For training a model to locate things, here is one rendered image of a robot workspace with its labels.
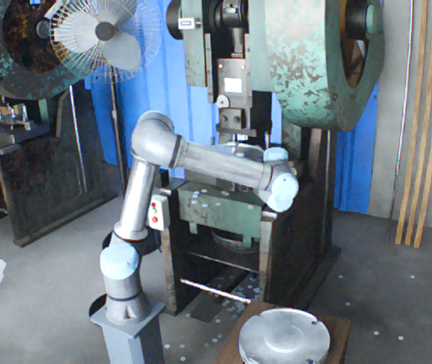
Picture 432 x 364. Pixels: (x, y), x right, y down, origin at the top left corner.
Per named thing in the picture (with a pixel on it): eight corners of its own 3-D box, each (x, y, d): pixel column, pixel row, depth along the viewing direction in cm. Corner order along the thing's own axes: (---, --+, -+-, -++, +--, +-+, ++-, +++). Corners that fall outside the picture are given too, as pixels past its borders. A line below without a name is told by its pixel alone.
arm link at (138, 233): (102, 270, 140) (136, 113, 121) (110, 247, 154) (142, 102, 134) (138, 279, 142) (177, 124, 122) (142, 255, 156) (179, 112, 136)
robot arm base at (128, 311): (132, 331, 130) (127, 307, 126) (96, 316, 137) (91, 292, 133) (159, 305, 142) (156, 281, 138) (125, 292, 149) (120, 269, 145)
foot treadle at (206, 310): (209, 330, 177) (209, 321, 175) (189, 323, 182) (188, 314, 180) (268, 263, 223) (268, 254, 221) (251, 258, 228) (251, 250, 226)
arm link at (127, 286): (102, 299, 130) (94, 263, 125) (109, 275, 143) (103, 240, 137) (140, 298, 130) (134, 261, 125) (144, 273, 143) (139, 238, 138)
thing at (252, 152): (205, 144, 194) (205, 142, 194) (269, 146, 186) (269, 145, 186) (184, 166, 168) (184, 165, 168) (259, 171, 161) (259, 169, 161)
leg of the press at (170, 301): (176, 317, 203) (157, 134, 168) (157, 309, 209) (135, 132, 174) (260, 233, 275) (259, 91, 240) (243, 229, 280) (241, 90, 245)
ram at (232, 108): (246, 132, 169) (244, 56, 158) (213, 128, 177) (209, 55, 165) (264, 121, 183) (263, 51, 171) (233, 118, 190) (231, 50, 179)
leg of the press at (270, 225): (278, 354, 176) (286, 153, 142) (254, 346, 182) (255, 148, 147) (341, 252, 248) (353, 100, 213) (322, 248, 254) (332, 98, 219)
